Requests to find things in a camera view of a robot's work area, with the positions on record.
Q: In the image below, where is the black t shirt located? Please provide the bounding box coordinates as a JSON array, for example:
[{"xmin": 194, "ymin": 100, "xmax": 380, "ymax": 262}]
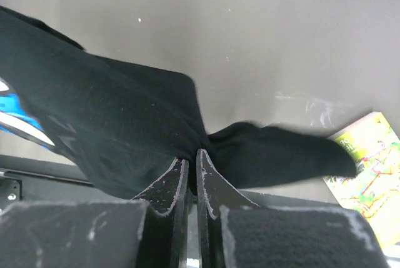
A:
[{"xmin": 1, "ymin": 7, "xmax": 356, "ymax": 199}]

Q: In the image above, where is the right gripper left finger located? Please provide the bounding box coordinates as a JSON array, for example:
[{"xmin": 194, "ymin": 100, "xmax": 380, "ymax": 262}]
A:
[{"xmin": 1, "ymin": 159, "xmax": 189, "ymax": 267}]

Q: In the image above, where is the green book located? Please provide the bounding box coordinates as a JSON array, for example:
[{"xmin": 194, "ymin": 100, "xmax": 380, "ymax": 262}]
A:
[{"xmin": 324, "ymin": 112, "xmax": 399, "ymax": 248}]

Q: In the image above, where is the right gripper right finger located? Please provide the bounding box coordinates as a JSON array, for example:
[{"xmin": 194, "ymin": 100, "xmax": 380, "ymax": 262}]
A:
[{"xmin": 196, "ymin": 149, "xmax": 388, "ymax": 267}]

